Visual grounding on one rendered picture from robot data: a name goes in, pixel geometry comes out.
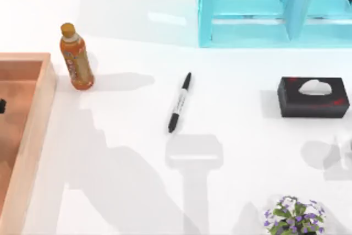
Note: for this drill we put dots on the black and white marker pen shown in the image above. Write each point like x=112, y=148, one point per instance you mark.
x=179, y=103

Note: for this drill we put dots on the orange bottle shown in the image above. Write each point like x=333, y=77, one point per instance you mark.
x=77, y=61

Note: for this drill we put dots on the light blue rack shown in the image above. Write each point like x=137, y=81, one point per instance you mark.
x=247, y=9

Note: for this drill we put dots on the black tissue box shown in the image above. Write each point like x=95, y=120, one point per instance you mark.
x=310, y=104

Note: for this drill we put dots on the white tissue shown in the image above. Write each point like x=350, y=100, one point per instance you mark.
x=314, y=87

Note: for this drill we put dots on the salmon-coloured shallow box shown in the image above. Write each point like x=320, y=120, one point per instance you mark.
x=24, y=114

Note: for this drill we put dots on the purple flowering potted plant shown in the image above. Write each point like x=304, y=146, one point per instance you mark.
x=294, y=217

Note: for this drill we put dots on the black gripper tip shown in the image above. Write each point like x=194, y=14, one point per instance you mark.
x=2, y=105

